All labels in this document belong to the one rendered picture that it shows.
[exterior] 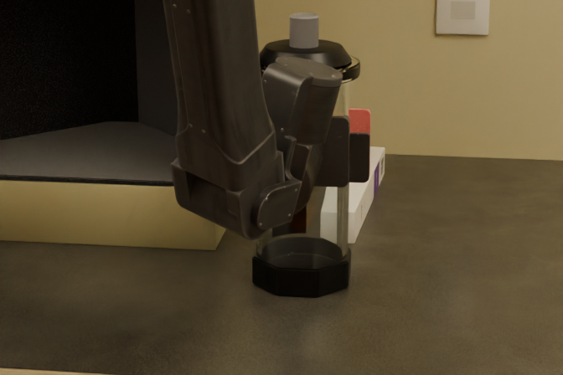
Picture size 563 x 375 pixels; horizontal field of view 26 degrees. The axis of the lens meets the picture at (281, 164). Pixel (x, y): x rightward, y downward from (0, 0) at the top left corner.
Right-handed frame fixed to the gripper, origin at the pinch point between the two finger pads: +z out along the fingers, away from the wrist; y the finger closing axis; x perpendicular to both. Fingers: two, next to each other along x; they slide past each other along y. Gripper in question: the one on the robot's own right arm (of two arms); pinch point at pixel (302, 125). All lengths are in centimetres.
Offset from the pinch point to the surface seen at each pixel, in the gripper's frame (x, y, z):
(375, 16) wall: -2, -4, 50
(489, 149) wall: 16, -20, 50
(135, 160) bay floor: 8.4, 20.6, 14.4
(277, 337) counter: 16.1, 0.7, -14.1
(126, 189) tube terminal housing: 9.5, 19.8, 7.0
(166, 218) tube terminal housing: 12.6, 15.5, 7.0
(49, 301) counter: 16.0, 23.7, -8.7
